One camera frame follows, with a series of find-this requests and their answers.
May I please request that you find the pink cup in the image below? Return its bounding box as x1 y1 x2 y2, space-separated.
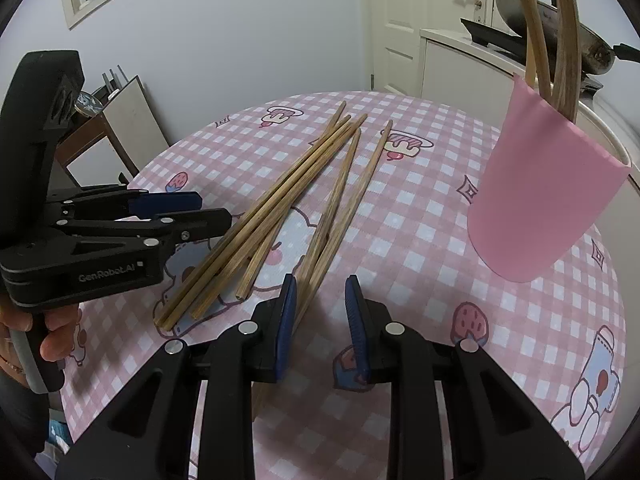
467 72 632 285

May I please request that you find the pink checked tablecloth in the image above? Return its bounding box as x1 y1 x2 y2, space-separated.
60 91 628 480

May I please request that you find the bunch of wooden chopsticks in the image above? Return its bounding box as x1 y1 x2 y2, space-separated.
155 101 396 423

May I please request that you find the white panel door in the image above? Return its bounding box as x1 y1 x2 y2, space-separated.
365 0 506 96

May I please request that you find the blue white package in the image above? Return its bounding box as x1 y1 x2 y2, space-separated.
47 420 71 456

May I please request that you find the black induction cooktop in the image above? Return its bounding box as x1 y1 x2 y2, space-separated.
460 17 603 92

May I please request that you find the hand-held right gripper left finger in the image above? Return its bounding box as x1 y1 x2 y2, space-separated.
55 273 298 480

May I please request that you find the dark wooden side table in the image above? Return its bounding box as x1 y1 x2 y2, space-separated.
52 85 141 181

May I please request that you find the steel wok with black handle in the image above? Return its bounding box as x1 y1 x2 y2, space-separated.
495 0 640 76

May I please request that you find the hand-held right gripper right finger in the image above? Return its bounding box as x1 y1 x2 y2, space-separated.
344 275 586 480

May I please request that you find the decorative plate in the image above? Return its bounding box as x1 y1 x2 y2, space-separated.
75 92 103 117

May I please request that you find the white kitchen cabinet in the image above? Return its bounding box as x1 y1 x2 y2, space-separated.
420 27 640 186

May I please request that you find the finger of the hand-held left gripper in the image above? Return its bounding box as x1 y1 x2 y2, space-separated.
47 185 203 221
55 207 233 252

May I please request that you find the person's left hand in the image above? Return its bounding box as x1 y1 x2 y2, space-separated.
0 305 83 376

